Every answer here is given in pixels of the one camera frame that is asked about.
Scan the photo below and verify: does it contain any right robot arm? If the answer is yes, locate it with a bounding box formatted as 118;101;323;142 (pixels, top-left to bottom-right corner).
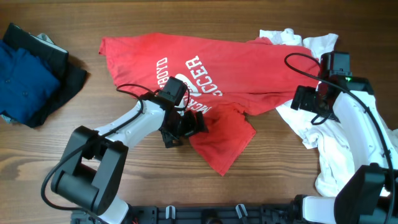
291;51;397;223

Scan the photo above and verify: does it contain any red printed t-shirt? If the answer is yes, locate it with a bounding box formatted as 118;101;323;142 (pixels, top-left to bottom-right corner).
99;33;319;175

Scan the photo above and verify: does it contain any white t-shirt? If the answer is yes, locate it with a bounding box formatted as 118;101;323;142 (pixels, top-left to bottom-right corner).
259;28;398;197

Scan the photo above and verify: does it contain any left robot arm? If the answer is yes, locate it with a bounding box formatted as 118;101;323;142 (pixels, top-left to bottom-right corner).
40;77;208;223

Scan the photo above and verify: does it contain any blue folded shirt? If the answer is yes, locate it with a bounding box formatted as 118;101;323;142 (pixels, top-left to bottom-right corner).
1;42;60;124

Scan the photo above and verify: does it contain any black folded garment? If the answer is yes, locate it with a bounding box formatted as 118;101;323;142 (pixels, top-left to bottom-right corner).
2;22;88;128

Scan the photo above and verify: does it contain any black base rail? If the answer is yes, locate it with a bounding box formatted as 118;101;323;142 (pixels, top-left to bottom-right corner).
70;203;312;224

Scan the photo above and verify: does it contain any right black camera cable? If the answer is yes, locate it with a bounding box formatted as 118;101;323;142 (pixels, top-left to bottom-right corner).
284;52;396;224

